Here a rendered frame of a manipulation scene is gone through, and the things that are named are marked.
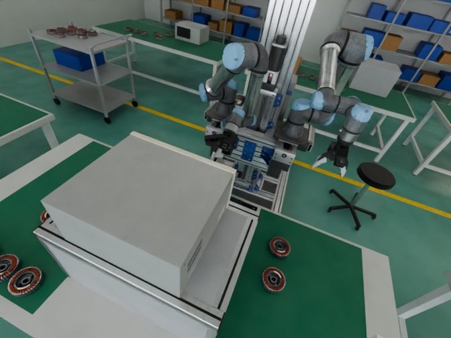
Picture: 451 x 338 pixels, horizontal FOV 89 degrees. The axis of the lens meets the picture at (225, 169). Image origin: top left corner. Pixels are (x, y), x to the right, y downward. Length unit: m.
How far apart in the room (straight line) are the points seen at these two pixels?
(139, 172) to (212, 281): 0.42
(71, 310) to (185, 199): 0.73
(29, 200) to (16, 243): 0.26
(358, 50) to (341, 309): 1.24
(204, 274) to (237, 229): 0.21
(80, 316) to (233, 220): 0.72
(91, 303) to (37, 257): 0.35
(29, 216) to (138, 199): 0.93
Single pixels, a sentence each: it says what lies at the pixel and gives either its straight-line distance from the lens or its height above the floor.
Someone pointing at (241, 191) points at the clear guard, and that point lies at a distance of 1.10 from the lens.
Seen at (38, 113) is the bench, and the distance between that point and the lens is 2.39.
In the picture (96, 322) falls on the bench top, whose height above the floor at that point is 0.75.
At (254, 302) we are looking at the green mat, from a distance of 1.21.
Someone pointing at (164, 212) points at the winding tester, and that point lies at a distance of 0.69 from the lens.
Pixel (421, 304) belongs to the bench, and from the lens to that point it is 2.10.
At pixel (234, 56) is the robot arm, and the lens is 1.19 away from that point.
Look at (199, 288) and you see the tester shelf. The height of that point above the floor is 1.11.
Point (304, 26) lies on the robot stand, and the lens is 1.62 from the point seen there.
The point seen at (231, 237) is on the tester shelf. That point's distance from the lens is 0.89.
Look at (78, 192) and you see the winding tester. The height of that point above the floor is 1.32.
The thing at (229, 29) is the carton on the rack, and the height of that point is 0.40.
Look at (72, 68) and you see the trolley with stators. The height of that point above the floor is 0.55.
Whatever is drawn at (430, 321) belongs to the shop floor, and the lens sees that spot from 2.70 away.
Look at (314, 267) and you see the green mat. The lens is 1.39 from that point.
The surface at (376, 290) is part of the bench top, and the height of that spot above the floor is 0.75.
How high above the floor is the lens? 1.87
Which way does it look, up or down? 42 degrees down
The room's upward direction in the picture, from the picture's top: 11 degrees clockwise
